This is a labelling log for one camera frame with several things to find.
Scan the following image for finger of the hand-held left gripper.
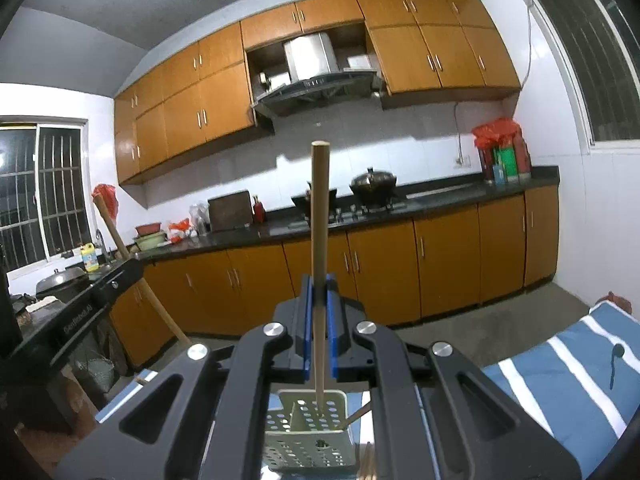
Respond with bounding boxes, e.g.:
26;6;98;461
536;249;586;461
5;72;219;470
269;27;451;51
90;258;145;312

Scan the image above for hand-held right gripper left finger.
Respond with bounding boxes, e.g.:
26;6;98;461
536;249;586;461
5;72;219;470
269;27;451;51
55;274;314;480

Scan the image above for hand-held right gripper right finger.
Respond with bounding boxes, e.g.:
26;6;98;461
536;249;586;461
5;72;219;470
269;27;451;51
326;273;582;480

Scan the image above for green perforated utensil holder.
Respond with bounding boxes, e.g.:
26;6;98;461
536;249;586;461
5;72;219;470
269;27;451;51
262;389;361;473

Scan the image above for metal faucet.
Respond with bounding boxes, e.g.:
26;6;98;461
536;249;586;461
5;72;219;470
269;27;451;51
95;229;112;266

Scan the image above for green basin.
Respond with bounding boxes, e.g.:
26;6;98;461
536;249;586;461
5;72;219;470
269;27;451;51
132;232;168;252

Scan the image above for large lidded metal pan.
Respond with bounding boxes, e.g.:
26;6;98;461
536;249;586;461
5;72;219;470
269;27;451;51
36;267;87;302

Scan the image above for hanging red plastic bag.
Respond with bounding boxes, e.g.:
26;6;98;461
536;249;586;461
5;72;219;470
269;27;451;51
91;184;120;223

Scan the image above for clear plastic bag with jars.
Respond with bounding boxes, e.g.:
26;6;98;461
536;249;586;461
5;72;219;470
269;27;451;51
189;202;211;236

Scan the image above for gas stove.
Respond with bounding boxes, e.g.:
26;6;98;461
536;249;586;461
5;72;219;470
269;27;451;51
327;200;408;224

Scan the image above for dark wooden cutting board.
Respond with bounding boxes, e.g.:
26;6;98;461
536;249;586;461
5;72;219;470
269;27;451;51
207;190;253;232

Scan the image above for black wok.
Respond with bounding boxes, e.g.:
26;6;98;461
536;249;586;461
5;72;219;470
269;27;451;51
291;187;338;212

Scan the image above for wooden base cabinets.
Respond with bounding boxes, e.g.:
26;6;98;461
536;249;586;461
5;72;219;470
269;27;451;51
107;185;560;356

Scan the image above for dark pot with lid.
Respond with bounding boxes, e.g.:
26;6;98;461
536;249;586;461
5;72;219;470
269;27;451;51
349;167;398;207

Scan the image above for dark stone countertop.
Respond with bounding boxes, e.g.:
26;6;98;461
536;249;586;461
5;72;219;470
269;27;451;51
100;166;560;271

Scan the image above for steel range hood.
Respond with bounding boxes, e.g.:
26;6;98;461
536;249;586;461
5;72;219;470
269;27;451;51
250;31;385;118

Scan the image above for blue white striped tablecloth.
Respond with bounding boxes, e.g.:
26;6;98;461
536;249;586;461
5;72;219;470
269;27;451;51
95;300;639;480

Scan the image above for red bag over boxes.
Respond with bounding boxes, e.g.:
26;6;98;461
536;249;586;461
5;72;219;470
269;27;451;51
471;117;532;184

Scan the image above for barred window with white frame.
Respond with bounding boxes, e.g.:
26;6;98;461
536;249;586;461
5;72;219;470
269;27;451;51
0;119;90;276

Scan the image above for wooden wall cabinets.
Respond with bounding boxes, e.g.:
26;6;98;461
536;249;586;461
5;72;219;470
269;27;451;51
114;0;522;186

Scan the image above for wall socket with cable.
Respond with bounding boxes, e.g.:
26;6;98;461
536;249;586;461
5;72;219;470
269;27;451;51
452;102;473;168

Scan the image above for large window with white frame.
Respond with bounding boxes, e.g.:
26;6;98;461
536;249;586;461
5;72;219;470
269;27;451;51
514;0;640;153

